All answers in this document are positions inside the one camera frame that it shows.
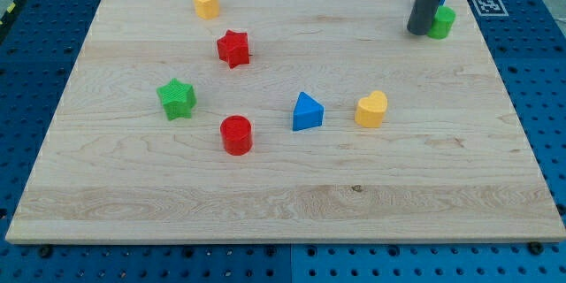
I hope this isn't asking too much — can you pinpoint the red star block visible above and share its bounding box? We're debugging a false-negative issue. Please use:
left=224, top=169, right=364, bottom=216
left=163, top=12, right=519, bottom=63
left=217, top=29, right=250, bottom=69

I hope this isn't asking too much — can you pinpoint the green star block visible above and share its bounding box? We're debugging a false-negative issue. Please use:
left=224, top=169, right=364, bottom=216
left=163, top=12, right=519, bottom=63
left=157, top=78, right=197, bottom=120

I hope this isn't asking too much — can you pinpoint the yellow hexagon block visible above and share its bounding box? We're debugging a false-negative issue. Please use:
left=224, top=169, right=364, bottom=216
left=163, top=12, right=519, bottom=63
left=193, top=0, right=220, bottom=19

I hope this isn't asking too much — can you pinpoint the light wooden board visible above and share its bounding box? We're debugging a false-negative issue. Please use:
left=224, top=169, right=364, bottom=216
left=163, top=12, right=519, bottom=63
left=6, top=0, right=565, bottom=245

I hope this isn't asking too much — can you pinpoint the blue triangle block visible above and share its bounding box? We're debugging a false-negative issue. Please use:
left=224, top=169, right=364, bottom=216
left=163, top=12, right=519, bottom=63
left=292, top=92, right=325, bottom=131

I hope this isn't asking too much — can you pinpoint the red cylinder block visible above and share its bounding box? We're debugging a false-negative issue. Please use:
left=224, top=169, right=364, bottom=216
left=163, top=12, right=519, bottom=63
left=220, top=115, right=253, bottom=156

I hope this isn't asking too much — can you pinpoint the yellow heart block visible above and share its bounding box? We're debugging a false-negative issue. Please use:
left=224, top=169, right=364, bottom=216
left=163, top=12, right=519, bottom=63
left=355, top=90, right=388, bottom=128

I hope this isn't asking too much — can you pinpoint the green cylinder block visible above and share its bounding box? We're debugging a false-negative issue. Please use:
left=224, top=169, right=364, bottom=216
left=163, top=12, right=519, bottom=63
left=427, top=5, right=456, bottom=40

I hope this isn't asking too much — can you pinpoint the white fiducial marker tag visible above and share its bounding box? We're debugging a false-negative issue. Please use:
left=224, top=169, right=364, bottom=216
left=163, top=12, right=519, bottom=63
left=471, top=0, right=509, bottom=17

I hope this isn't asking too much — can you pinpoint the black bolt front left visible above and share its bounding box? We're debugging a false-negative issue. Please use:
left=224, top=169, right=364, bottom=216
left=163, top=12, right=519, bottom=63
left=37, top=245, right=53, bottom=258

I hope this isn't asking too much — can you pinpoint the black bolt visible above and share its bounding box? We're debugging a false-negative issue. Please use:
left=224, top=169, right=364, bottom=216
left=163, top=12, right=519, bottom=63
left=527, top=241, right=545, bottom=256
left=37, top=245, right=53, bottom=258

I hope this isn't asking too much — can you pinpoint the black bolt front right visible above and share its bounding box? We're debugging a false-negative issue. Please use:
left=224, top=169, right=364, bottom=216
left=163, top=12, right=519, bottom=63
left=527, top=241, right=545, bottom=256

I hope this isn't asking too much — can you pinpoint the yellow black hazard tape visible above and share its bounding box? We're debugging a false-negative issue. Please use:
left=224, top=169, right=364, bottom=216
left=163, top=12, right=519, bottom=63
left=1, top=0, right=27, bottom=27

